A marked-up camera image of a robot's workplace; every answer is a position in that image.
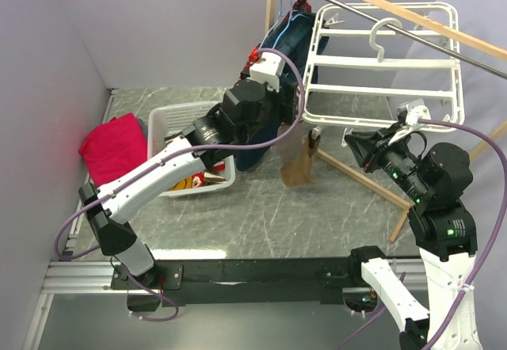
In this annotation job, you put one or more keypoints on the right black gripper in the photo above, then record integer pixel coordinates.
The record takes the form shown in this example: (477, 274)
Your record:
(364, 144)

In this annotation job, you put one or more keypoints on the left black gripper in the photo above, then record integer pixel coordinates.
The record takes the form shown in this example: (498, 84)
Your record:
(287, 109)

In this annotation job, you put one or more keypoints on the white plastic clip hanger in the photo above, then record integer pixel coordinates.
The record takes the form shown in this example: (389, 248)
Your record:
(326, 18)

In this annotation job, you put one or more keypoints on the tan stocking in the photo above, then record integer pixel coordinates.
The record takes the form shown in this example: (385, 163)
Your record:
(298, 172)

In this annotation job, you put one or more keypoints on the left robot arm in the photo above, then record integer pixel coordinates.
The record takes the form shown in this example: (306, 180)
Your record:
(227, 128)

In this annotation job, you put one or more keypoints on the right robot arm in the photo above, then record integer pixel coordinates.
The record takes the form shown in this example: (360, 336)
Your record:
(445, 234)

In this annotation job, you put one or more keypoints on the dark blue denim garment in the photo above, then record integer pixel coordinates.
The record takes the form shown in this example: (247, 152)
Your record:
(247, 159)

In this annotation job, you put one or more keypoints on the red polka dot garment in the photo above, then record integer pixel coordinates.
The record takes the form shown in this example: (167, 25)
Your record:
(301, 5)

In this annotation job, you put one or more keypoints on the black base beam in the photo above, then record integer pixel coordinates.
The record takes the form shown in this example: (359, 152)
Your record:
(318, 279)

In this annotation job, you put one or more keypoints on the pink folded cloth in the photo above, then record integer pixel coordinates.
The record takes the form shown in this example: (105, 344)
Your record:
(113, 149)

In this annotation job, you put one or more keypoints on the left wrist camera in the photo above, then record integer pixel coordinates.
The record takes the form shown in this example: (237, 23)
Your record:
(268, 69)

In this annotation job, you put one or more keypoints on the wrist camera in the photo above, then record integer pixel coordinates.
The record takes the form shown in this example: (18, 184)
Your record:
(409, 115)
(268, 69)

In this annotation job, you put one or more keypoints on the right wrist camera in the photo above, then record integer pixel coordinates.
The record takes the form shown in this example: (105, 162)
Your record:
(409, 115)

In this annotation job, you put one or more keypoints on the blue wire hanger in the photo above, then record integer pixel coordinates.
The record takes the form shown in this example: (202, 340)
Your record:
(275, 12)

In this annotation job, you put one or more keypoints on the wooden clothes rack frame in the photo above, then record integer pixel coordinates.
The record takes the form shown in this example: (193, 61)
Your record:
(424, 21)

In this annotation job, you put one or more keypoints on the aluminium rail frame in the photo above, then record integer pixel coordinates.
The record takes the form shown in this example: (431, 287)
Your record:
(43, 306)

